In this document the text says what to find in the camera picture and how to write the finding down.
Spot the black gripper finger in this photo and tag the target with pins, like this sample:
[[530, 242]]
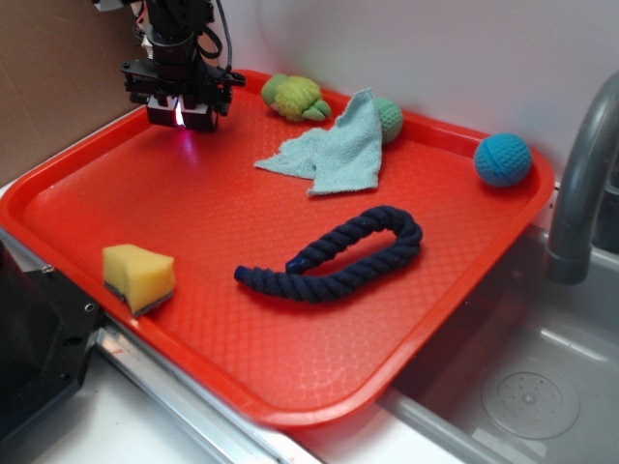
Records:
[[161, 111], [200, 117]]

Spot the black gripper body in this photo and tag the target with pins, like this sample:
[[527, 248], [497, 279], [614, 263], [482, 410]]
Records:
[[179, 66]]

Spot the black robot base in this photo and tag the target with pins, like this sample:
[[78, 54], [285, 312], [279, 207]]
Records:
[[48, 328]]

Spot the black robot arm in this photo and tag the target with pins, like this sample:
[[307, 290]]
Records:
[[174, 18]]

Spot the green plush toy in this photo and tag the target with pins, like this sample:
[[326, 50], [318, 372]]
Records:
[[295, 98]]

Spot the cardboard panel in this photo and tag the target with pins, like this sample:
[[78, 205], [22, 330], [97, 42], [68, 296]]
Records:
[[60, 77]]

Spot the light blue towel cloth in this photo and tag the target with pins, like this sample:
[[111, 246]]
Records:
[[345, 158]]

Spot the yellow sponge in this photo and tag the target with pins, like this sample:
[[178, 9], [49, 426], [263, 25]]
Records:
[[143, 279]]

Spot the red plastic tray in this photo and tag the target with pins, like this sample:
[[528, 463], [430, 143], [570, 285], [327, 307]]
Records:
[[198, 198]]

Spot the green textured ball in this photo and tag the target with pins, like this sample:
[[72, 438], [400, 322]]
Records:
[[391, 119]]

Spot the blue textured ball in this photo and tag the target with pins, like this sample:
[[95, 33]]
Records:
[[503, 160]]

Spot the grey faucet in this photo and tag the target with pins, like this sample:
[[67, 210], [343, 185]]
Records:
[[586, 209]]

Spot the grey sink basin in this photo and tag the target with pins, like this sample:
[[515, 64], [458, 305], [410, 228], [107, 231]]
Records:
[[525, 370]]

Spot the metal rail strip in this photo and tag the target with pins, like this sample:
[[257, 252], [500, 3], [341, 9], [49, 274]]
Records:
[[135, 407]]

